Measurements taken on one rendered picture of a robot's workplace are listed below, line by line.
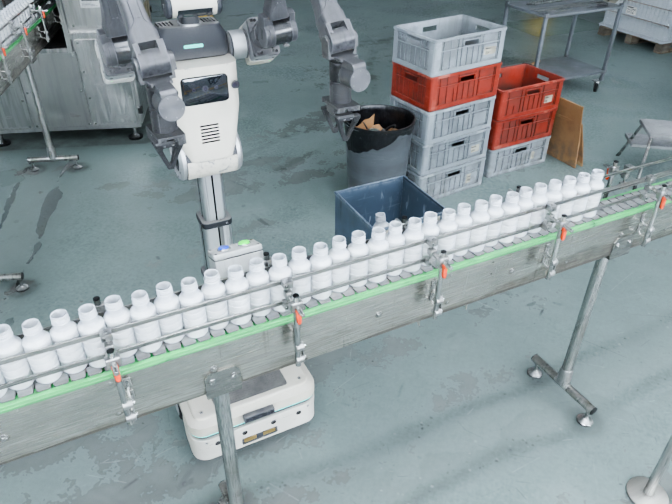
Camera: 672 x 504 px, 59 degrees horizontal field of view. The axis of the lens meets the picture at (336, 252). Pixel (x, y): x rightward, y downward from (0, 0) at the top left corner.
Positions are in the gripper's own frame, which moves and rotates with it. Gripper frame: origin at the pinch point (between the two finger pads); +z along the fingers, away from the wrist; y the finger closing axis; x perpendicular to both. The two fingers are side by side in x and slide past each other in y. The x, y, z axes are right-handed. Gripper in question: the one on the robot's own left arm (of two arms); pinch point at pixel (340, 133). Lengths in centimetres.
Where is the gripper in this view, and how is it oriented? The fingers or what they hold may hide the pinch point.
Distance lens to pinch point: 163.4
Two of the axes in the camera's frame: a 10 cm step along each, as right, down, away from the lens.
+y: -4.4, -4.9, 7.5
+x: -9.0, 2.5, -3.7
